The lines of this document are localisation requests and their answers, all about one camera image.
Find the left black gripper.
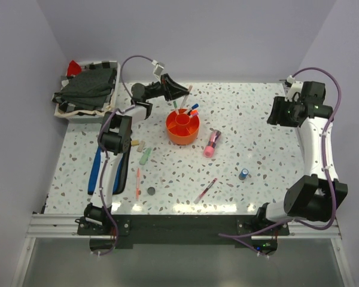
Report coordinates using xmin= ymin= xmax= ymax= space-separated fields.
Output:
xmin=146 ymin=74 xmax=189 ymax=103

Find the peach capped white marker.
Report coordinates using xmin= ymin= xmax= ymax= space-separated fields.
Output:
xmin=179 ymin=85 xmax=193 ymax=109

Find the blue capped white marker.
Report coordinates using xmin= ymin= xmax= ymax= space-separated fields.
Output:
xmin=185 ymin=103 xmax=199 ymax=114

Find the orange black highlighter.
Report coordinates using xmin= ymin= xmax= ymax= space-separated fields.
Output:
xmin=190 ymin=110 xmax=199 ymax=118

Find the green capped white marker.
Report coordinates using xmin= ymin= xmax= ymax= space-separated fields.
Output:
xmin=173 ymin=101 xmax=179 ymax=115

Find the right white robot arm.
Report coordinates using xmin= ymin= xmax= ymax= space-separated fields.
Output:
xmin=254 ymin=77 xmax=348 ymax=235

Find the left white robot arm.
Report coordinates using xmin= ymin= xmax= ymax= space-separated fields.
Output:
xmin=84 ymin=74 xmax=191 ymax=234

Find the orange round desk organizer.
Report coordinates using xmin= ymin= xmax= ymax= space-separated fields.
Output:
xmin=166 ymin=109 xmax=200 ymax=145

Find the beige speckled eraser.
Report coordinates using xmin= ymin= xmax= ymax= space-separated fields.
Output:
xmin=137 ymin=141 xmax=145 ymax=152

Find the blue round stamp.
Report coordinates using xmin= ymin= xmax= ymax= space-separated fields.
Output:
xmin=238 ymin=168 xmax=249 ymax=181

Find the mint green highlighter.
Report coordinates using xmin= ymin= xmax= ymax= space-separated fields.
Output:
xmin=139 ymin=148 xmax=151 ymax=165

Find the white bin with dark cloth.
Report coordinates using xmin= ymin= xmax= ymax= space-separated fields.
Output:
xmin=51 ymin=60 xmax=120 ymax=123

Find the red clear pen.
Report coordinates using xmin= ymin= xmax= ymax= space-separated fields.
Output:
xmin=193 ymin=178 xmax=217 ymax=204

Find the orange pink pen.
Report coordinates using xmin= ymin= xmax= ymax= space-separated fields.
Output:
xmin=136 ymin=167 xmax=141 ymax=201

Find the red cloth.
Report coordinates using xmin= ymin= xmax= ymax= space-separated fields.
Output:
xmin=66 ymin=60 xmax=82 ymax=77

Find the grey round sharpener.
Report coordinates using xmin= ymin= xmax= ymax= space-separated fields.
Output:
xmin=147 ymin=187 xmax=156 ymax=196

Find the blue fabric pencil pouch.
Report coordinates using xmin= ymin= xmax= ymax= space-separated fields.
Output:
xmin=87 ymin=147 xmax=130 ymax=195

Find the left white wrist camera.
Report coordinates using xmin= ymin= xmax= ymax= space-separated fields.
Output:
xmin=151 ymin=60 xmax=165 ymax=81

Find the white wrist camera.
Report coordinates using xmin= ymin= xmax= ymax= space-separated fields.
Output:
xmin=285 ymin=75 xmax=303 ymax=102
xmin=151 ymin=60 xmax=165 ymax=81

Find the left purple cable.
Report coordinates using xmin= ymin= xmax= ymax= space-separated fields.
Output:
xmin=96 ymin=55 xmax=159 ymax=257

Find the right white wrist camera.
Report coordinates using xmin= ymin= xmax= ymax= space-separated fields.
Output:
xmin=285 ymin=75 xmax=303 ymax=102

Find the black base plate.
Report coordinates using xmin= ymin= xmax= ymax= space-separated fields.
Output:
xmin=76 ymin=212 xmax=291 ymax=257

